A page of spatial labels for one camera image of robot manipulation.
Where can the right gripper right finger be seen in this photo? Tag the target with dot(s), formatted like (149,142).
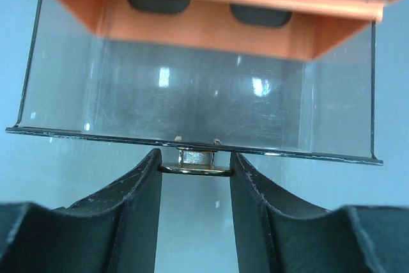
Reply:
(276,231)

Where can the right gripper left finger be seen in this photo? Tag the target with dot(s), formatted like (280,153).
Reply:
(112,230)

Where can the clear drawer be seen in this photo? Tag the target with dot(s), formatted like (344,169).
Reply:
(80,86)

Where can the orange drawer box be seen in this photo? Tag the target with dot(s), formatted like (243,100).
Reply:
(288,29)

